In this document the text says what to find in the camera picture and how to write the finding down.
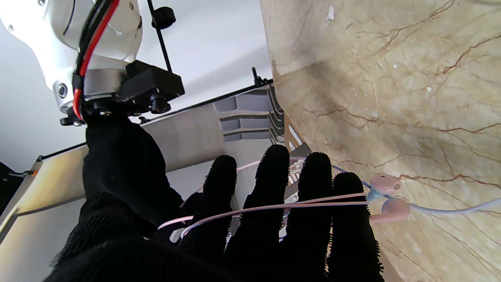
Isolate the red black right arm cable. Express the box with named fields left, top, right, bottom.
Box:
left=72, top=0, right=120, bottom=120

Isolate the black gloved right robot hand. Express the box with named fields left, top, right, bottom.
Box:
left=82, top=116, right=204, bottom=227

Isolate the thin white cable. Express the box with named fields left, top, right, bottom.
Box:
left=157, top=157, right=501, bottom=240

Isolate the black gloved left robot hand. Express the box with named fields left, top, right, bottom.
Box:
left=43, top=144, right=386, bottom=282

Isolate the dark grey office chair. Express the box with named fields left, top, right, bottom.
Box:
left=223, top=130, right=286, bottom=143

